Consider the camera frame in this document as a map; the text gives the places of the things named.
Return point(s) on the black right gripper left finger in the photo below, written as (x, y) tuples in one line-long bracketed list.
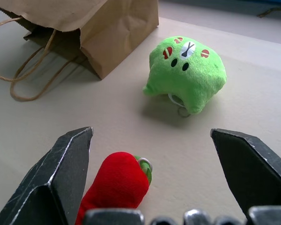
[(49, 178)]

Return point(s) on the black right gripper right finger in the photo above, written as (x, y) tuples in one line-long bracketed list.
[(248, 168)]

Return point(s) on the red plush chili toy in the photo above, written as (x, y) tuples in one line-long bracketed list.
[(117, 185)]

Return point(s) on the brown paper bag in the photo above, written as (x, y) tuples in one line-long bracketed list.
[(103, 30)]

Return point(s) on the green plush frog toy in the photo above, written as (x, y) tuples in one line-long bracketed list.
[(187, 75)]

